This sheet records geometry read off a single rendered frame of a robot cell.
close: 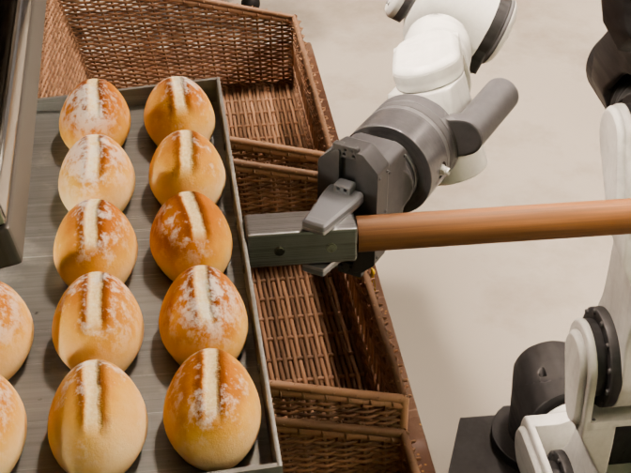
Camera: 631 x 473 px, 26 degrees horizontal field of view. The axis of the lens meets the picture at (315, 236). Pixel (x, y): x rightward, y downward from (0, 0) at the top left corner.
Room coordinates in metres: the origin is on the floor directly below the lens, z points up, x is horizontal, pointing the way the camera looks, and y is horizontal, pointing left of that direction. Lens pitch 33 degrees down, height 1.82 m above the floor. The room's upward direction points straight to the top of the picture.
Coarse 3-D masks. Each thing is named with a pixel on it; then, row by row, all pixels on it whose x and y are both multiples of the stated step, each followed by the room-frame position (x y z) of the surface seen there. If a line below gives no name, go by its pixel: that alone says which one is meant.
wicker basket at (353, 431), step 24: (288, 432) 1.20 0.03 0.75; (312, 432) 1.21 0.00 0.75; (336, 432) 1.21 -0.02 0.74; (360, 432) 1.22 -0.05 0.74; (384, 432) 1.22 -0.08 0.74; (408, 432) 1.23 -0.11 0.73; (288, 456) 1.21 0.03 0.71; (312, 456) 1.21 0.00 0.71; (336, 456) 1.22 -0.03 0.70; (360, 456) 1.22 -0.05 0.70; (384, 456) 1.22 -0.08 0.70; (408, 456) 1.19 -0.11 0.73
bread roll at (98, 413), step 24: (96, 360) 0.73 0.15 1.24; (72, 384) 0.70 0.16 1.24; (96, 384) 0.70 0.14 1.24; (120, 384) 0.71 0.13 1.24; (72, 408) 0.68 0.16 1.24; (96, 408) 0.68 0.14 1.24; (120, 408) 0.68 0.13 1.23; (144, 408) 0.71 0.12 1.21; (48, 432) 0.69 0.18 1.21; (72, 432) 0.67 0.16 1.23; (96, 432) 0.66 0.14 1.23; (120, 432) 0.67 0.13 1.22; (144, 432) 0.69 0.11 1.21; (72, 456) 0.66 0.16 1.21; (96, 456) 0.66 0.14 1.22; (120, 456) 0.66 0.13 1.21
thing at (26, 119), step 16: (32, 0) 0.90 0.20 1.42; (32, 16) 0.88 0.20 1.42; (32, 32) 0.85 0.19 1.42; (32, 48) 0.83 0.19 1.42; (32, 64) 0.81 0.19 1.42; (32, 80) 0.80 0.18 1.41; (32, 96) 0.78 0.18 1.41; (32, 112) 0.76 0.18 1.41; (32, 128) 0.74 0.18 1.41; (16, 144) 0.69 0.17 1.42; (32, 144) 0.73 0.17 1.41; (16, 160) 0.68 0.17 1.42; (16, 176) 0.66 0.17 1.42; (16, 192) 0.65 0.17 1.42; (16, 208) 0.63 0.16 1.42; (16, 224) 0.62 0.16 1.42; (0, 240) 0.60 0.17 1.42; (16, 240) 0.61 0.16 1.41; (0, 256) 0.60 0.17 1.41; (16, 256) 0.60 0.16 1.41
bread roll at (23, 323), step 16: (0, 288) 0.81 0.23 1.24; (0, 304) 0.79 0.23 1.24; (16, 304) 0.80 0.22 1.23; (0, 320) 0.78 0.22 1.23; (16, 320) 0.79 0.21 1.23; (32, 320) 0.81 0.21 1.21; (0, 336) 0.77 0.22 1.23; (16, 336) 0.78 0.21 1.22; (32, 336) 0.79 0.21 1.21; (0, 352) 0.76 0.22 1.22; (16, 352) 0.77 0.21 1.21; (0, 368) 0.75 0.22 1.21; (16, 368) 0.77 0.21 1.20
